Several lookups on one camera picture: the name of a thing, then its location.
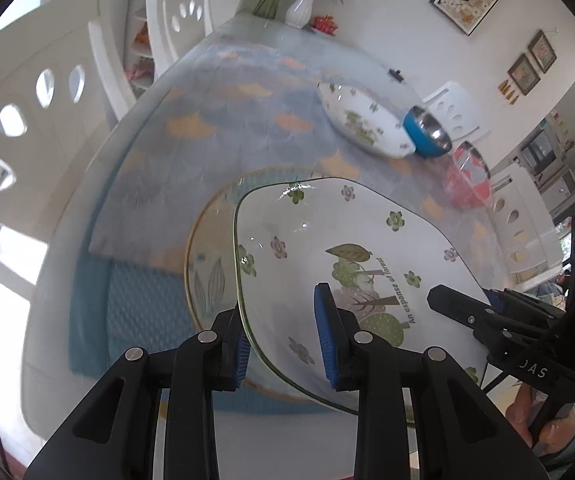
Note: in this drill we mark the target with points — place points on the small framed picture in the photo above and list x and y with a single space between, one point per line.
542 50
523 74

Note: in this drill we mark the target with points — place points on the small black object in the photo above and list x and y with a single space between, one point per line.
396 74

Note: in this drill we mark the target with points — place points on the person's right hand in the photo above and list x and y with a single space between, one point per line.
520 410

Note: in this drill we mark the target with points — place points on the white floral deep plate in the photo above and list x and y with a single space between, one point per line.
367 125

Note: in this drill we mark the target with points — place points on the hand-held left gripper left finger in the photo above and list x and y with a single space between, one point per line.
241 360

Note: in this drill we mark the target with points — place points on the small red ornament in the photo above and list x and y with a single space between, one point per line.
325 24

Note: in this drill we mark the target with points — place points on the red steel bowl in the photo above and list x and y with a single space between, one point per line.
460 185

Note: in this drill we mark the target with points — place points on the teal waffle mat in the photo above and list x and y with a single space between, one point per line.
132 310

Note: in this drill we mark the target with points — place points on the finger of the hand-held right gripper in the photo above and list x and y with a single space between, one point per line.
495 299
452 302

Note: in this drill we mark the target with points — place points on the square glass floral plate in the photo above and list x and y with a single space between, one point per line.
317 240

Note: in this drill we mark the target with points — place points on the white ceramic vase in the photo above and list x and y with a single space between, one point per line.
300 12

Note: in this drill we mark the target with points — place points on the orange wall ornaments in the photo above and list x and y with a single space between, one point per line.
507 92

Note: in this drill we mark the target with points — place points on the scale-patterned tablecloth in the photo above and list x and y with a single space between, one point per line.
217 100

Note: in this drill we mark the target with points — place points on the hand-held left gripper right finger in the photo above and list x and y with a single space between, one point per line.
325 330

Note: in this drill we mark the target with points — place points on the blue steel bowl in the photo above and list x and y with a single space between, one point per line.
417 137

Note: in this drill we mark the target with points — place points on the white corner shelf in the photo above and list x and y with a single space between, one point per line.
140 50

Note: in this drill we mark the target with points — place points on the white dining chair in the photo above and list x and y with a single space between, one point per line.
442 97
527 195
167 40
67 160

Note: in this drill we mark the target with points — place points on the round gold-rimmed leaf plate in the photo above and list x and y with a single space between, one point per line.
212 240

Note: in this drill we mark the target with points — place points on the white kitchen cabinet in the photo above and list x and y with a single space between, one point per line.
542 180

